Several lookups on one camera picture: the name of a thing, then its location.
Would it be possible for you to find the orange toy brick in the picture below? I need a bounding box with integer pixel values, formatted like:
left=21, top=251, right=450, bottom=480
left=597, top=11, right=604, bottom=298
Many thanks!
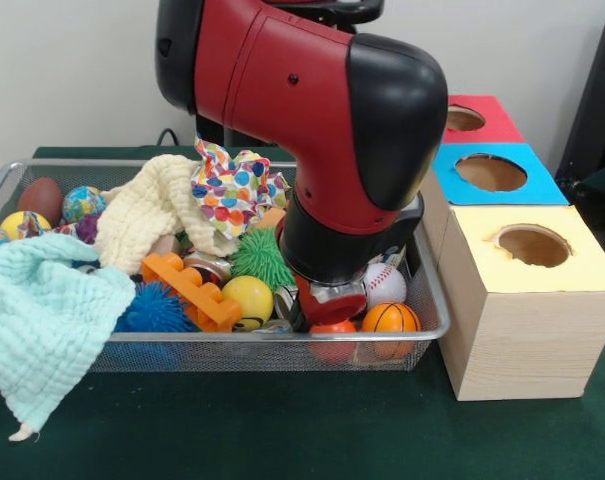
left=141, top=252, right=243, bottom=333

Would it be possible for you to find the red orange ball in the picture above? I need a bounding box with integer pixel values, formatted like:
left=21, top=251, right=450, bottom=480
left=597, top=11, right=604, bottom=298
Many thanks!
left=307, top=319, right=358, bottom=364

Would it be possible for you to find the yellow smiley ball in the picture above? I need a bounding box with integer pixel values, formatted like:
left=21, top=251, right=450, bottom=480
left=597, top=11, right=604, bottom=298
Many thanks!
left=221, top=274, right=275, bottom=331

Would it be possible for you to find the dark green table cloth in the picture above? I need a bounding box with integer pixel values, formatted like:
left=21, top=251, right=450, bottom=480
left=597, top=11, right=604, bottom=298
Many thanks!
left=0, top=144, right=605, bottom=480

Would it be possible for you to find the polka dot paper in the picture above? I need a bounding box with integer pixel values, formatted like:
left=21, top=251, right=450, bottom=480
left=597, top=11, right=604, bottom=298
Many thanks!
left=190, top=132, right=296, bottom=240

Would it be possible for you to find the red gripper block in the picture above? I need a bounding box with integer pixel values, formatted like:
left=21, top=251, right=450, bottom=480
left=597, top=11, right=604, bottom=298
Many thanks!
left=290, top=281, right=369, bottom=333

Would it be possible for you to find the mint green cloth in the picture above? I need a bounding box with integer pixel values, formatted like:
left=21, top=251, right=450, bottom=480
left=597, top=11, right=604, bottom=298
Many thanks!
left=0, top=233, right=137, bottom=442

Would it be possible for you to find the blue spiky ball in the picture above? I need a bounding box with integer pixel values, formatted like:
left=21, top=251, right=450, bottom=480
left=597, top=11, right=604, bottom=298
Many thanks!
left=114, top=280, right=198, bottom=334

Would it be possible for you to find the side table green cloth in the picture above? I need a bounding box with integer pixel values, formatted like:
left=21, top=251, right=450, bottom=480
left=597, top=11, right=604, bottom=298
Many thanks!
left=561, top=158, right=605, bottom=201

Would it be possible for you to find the orange basketball toy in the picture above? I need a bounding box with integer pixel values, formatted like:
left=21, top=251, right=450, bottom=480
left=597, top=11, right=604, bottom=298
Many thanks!
left=361, top=302, right=422, bottom=360

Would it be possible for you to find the black floor stand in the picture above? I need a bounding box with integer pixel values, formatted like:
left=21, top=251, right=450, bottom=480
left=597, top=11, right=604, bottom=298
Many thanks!
left=555, top=8, right=605, bottom=186

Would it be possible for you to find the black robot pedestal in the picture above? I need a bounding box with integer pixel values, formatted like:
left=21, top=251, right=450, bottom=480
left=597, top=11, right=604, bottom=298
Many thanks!
left=194, top=0, right=386, bottom=149

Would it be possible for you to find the clear mesh bin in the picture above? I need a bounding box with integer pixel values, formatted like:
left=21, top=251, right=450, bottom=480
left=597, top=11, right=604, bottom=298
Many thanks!
left=0, top=158, right=452, bottom=374

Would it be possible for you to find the white baseball toy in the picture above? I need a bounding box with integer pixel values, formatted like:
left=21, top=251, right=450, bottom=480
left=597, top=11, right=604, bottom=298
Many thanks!
left=362, top=263, right=408, bottom=309

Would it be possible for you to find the green spiky ball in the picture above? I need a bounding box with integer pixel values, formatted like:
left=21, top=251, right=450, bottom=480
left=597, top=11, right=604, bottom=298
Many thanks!
left=230, top=227, right=298, bottom=291

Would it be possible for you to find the cream waffle cloth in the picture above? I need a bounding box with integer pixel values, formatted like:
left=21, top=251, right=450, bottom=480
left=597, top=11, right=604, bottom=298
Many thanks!
left=94, top=153, right=241, bottom=275

